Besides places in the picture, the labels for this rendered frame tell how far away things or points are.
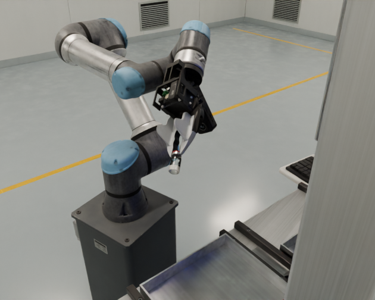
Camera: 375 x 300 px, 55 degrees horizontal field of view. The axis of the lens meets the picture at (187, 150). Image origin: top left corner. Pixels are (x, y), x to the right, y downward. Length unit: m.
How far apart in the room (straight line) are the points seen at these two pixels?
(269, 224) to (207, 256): 0.21
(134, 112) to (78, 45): 0.26
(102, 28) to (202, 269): 0.79
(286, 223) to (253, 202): 1.47
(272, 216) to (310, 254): 0.81
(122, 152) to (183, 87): 0.40
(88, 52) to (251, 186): 1.87
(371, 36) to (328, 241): 0.13
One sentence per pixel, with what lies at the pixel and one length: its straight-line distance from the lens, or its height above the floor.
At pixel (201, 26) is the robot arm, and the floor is 1.38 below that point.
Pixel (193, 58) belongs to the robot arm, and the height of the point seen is 1.34.
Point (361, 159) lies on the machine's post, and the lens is 0.23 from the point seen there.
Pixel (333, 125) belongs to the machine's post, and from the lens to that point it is 0.23.
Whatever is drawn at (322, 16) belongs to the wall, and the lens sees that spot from 6.86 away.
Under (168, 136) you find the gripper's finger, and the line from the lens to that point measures 0.77.
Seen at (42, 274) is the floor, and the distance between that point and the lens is 2.21.
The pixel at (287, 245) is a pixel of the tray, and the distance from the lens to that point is 0.99.
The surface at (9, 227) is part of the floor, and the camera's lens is 2.57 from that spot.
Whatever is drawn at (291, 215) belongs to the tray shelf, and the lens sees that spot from 1.11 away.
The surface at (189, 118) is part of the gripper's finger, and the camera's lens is 0.76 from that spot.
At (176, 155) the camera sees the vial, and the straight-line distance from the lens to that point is 0.73.
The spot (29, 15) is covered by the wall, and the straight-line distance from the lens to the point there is 5.61.
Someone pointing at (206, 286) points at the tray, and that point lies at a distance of 0.89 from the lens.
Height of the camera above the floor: 1.58
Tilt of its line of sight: 31 degrees down
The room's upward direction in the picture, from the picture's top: straight up
